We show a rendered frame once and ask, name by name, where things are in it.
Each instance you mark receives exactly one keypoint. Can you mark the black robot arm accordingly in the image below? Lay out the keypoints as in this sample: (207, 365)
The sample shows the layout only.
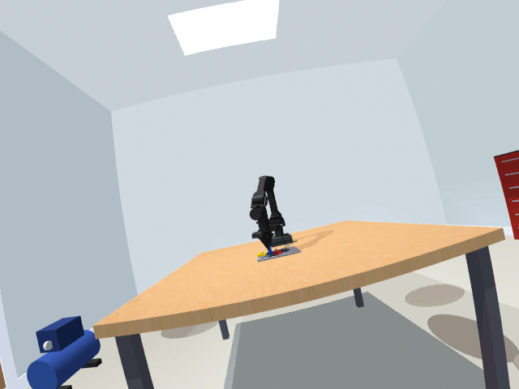
(259, 202)

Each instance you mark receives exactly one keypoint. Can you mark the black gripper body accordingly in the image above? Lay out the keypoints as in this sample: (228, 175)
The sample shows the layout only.
(262, 232)

